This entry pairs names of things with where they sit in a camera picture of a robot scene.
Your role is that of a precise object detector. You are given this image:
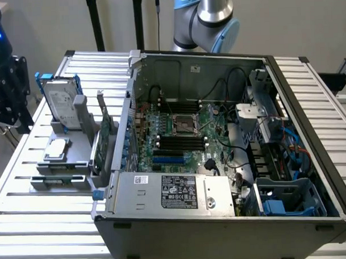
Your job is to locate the green RAM stick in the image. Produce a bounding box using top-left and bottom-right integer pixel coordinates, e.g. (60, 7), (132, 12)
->
(32, 175), (77, 187)

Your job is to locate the black expansion slot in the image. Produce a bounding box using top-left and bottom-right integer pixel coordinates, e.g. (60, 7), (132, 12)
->
(153, 148), (186, 157)

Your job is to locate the blue expansion slot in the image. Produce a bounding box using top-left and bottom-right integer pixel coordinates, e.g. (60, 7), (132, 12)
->
(152, 154), (185, 162)

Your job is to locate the black RAM slot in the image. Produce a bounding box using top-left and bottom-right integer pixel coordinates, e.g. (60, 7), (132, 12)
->
(157, 137), (207, 145)
(160, 98), (202, 106)
(156, 141), (208, 149)
(157, 133), (207, 141)
(159, 105), (202, 112)
(159, 108), (202, 115)
(160, 102), (202, 108)
(156, 145), (208, 153)

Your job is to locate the blue disk caddy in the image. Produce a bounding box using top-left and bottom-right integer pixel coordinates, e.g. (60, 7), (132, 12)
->
(34, 70), (84, 135)

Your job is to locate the silver hard disk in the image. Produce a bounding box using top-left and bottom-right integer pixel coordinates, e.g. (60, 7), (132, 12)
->
(42, 78), (77, 131)

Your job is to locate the grey parts rack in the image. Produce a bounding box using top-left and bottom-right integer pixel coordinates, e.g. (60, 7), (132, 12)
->
(26, 93), (122, 193)

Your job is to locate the green graphics card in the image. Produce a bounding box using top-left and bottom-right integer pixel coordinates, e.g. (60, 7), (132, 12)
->
(87, 90), (113, 173)

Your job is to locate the black stand pole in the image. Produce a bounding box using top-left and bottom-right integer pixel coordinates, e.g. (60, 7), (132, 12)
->
(85, 0), (106, 52)
(132, 0), (146, 51)

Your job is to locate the blue case latch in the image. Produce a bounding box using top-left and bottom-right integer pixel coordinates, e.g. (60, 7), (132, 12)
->
(91, 188), (106, 202)

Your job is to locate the silver power supply unit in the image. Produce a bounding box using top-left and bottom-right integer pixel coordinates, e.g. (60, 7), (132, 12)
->
(103, 168), (237, 222)

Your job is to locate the CPU socket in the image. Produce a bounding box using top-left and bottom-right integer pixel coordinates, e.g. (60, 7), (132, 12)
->
(168, 112), (202, 136)

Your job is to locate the green motherboard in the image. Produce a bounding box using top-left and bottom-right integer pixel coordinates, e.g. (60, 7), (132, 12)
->
(131, 97), (251, 195)

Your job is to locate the black open PC case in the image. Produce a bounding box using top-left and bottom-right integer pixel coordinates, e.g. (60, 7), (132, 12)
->
(85, 41), (346, 259)

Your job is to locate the grey metal disk bay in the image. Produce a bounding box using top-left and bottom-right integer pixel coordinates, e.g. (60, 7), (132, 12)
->
(234, 68), (291, 147)

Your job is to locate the blue plastic drive cage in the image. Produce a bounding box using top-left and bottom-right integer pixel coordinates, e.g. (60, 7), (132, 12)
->
(252, 174), (328, 219)

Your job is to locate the black looped wire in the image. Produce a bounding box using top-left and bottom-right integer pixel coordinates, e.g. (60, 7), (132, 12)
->
(147, 83), (162, 104)

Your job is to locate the black hanging cable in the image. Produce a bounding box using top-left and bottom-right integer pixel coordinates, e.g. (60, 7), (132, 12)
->
(155, 0), (163, 51)

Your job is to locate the black wire with plug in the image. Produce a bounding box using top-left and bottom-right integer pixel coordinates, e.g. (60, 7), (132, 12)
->
(203, 158), (220, 177)

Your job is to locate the long black wire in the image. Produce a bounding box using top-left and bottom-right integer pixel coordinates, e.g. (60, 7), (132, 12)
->
(215, 66), (250, 103)

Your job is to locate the blue SATA wire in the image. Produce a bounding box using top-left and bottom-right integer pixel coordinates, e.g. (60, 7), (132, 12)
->
(277, 124), (304, 182)

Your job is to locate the red wire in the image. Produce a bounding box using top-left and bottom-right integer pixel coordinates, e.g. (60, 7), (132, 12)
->
(292, 147), (312, 161)

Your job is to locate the black bracket beside table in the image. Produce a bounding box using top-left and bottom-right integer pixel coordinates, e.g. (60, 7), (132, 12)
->
(317, 71), (346, 96)

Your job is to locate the aluminium profile rail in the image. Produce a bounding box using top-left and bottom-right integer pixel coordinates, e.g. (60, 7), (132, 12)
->
(334, 57), (346, 105)

